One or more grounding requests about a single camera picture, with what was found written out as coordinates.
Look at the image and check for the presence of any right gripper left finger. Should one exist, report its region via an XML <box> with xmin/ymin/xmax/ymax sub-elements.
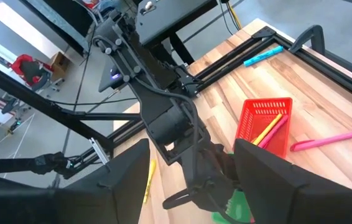
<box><xmin>0</xmin><ymin>139</ymin><xmax>151</xmax><ymax>224</ymax></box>

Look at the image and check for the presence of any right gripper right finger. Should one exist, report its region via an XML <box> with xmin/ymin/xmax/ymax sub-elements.
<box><xmin>234</xmin><ymin>139</ymin><xmax>352</xmax><ymax>224</ymax></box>

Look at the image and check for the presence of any yellow marker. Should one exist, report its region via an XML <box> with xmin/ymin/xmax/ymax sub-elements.
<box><xmin>142</xmin><ymin>159</ymin><xmax>157</xmax><ymax>205</ymax></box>
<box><xmin>252</xmin><ymin>113</ymin><xmax>284</xmax><ymax>146</ymax></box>

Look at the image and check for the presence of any pink marker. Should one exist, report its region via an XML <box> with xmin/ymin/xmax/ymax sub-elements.
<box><xmin>258</xmin><ymin>114</ymin><xmax>289</xmax><ymax>149</ymax></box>
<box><xmin>290</xmin><ymin>129</ymin><xmax>352</xmax><ymax>152</ymax></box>

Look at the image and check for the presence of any green plastic basket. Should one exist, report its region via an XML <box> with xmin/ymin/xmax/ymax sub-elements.
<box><xmin>211</xmin><ymin>189</ymin><xmax>253</xmax><ymax>224</ymax></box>

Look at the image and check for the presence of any red plastic basket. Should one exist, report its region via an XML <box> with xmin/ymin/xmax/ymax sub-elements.
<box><xmin>234</xmin><ymin>97</ymin><xmax>294</xmax><ymax>159</ymax></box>

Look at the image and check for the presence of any light blue marker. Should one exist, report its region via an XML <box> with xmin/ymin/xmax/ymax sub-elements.
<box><xmin>243</xmin><ymin>45</ymin><xmax>284</xmax><ymax>68</ymax></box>

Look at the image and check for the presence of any grey office chair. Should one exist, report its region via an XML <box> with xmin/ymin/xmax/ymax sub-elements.
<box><xmin>0</xmin><ymin>83</ymin><xmax>21</xmax><ymax>114</ymax></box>

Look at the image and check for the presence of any brown cardboard box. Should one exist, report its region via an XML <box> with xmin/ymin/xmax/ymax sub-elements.
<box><xmin>50</xmin><ymin>51</ymin><xmax>71</xmax><ymax>74</ymax></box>

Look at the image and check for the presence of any red and black chair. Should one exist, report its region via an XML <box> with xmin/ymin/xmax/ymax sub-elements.
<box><xmin>10</xmin><ymin>54</ymin><xmax>54</xmax><ymax>88</ymax></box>

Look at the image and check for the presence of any black table clamp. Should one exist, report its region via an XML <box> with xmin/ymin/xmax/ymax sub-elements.
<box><xmin>289</xmin><ymin>24</ymin><xmax>326</xmax><ymax>56</ymax></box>

